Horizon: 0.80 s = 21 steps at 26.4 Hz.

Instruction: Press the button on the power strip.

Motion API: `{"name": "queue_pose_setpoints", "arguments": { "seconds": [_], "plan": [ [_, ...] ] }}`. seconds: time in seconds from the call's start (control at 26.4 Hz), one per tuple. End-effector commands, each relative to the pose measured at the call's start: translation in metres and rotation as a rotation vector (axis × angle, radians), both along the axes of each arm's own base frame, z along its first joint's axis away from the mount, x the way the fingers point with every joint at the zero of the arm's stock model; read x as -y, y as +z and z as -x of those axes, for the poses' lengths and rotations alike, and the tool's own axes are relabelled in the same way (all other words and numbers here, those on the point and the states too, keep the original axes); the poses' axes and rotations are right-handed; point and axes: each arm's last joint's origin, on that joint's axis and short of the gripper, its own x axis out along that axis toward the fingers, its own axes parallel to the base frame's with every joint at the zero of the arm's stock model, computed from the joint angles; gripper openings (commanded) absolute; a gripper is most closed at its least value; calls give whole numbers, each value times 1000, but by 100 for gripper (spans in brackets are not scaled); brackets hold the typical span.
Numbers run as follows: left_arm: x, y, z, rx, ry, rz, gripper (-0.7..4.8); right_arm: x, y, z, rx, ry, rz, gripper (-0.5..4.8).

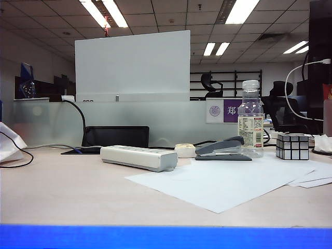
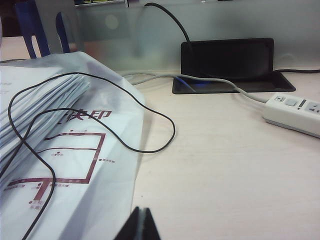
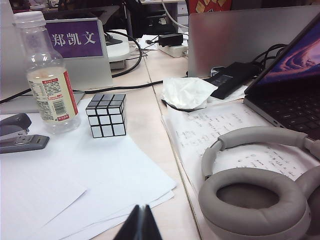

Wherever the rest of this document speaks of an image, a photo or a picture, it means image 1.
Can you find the black mesh office chair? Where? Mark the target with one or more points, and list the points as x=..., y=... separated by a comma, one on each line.
x=280, y=90

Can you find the white board panel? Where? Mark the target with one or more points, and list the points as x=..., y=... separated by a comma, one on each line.
x=129, y=64

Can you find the large white paper sheet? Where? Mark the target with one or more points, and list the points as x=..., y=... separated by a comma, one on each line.
x=220, y=186

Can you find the red box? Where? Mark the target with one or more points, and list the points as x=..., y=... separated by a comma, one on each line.
x=328, y=92

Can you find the white plug adapter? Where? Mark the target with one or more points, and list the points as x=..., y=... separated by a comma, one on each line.
x=68, y=98

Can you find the red hanging ornament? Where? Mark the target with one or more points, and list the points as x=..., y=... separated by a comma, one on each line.
x=105, y=26

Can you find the translucent white container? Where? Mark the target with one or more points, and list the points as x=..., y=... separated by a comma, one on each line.
x=328, y=116

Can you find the white paper stack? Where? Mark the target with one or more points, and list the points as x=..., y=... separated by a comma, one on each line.
x=320, y=179

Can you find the silver mirror cube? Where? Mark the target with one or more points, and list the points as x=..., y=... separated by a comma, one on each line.
x=293, y=147

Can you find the crumpled white tissue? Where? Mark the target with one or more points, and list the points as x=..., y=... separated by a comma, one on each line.
x=324, y=144

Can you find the black monitor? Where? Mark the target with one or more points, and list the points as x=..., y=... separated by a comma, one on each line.
x=320, y=31

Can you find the white power strip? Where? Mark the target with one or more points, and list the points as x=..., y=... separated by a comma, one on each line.
x=135, y=157

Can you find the beige tape roll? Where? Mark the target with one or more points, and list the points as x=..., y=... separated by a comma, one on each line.
x=184, y=151

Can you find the purple and white nameplate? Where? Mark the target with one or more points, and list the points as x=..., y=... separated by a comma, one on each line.
x=215, y=111

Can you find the dark wooden cabinet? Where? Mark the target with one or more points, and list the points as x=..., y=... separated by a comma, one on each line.
x=44, y=89

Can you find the black shelf rack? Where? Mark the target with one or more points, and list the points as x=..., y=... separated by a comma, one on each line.
x=235, y=83

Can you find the gray stapler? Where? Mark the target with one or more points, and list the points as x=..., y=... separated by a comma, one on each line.
x=220, y=149

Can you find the clear plastic bottle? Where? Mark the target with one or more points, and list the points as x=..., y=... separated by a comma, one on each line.
x=250, y=129

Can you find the frosted glass partition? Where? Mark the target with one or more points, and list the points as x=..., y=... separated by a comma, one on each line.
x=168, y=116

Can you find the blue crystal trophy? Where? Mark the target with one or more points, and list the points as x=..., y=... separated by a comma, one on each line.
x=27, y=89

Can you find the ceiling light fixture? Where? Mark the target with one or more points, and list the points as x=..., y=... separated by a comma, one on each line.
x=295, y=47
x=209, y=48
x=241, y=11
x=114, y=13

